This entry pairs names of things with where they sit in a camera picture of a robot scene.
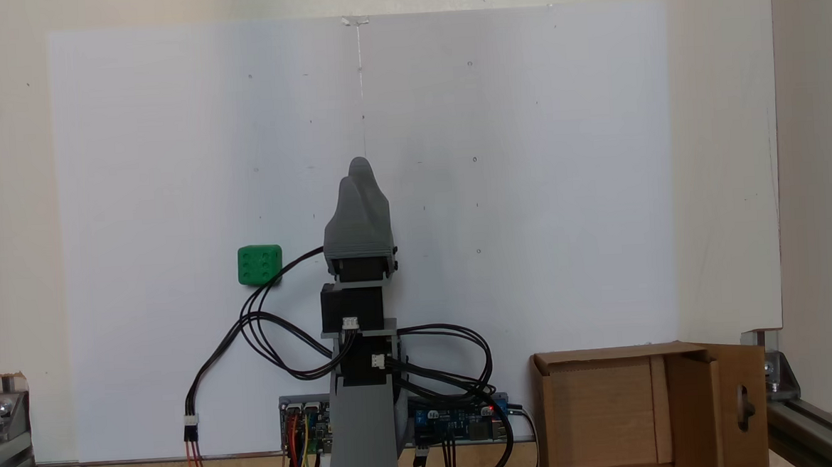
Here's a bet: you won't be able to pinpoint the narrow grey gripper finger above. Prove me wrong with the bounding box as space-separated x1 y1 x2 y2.
349 155 391 227

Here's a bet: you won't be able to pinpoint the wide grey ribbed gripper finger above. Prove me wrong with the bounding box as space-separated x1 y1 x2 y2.
321 175 394 248

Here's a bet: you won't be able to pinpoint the green dice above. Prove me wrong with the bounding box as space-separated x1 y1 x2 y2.
237 244 284 287

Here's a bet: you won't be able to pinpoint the white paper sheet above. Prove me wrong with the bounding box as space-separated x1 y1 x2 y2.
46 0 687 466

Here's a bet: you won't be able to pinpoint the blue circuit board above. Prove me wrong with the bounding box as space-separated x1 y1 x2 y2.
405 392 511 447

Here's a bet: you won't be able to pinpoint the open cardboard box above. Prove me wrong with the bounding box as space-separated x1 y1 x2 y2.
530 337 771 467

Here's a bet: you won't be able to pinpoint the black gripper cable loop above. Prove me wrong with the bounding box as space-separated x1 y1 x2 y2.
235 244 357 384

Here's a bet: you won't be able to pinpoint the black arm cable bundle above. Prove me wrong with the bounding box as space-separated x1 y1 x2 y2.
385 320 518 467

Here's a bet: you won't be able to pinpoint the circuit board with jumper wires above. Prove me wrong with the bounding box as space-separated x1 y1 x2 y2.
279 394 334 456

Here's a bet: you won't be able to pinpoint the coloured jumper wires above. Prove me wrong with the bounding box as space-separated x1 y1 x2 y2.
283 409 324 467

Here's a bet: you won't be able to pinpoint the black cable with white plug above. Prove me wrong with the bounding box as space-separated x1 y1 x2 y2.
177 310 257 444

